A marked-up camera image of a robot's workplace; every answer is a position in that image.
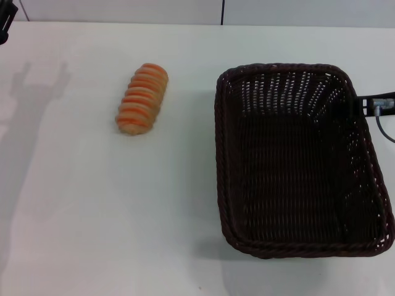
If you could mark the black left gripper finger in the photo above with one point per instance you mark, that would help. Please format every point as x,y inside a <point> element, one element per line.
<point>4,21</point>

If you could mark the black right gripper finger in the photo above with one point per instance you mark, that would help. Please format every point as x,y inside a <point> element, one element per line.
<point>361,106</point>

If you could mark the dark brown woven basket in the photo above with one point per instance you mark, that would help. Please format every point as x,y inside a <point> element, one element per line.
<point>296,185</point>

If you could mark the orange striped bread loaf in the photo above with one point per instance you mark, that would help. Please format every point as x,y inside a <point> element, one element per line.
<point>142,98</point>

